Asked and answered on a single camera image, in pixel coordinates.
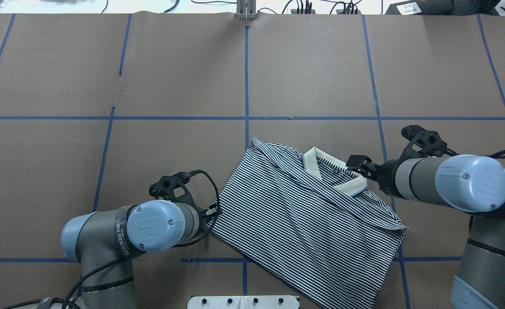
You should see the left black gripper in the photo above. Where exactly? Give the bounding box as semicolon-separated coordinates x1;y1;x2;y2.
148;172;221;218

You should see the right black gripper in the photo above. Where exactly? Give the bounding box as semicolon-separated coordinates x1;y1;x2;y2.
346;125;448;194

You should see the navy white striped polo shirt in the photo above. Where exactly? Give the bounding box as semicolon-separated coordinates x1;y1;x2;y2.
214;137;406;309

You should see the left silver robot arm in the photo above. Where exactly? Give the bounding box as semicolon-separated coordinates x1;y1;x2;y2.
52;170;222;309

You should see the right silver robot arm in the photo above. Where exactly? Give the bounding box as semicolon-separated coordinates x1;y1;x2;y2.
347;125;505;309

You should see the white camera mast base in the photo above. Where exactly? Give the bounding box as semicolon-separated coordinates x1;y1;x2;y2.
187;295;301;309

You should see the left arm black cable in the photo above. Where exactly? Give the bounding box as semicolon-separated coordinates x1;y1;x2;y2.
3;170;223;309

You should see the aluminium frame post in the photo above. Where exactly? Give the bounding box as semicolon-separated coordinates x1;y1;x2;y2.
235;0;257;20

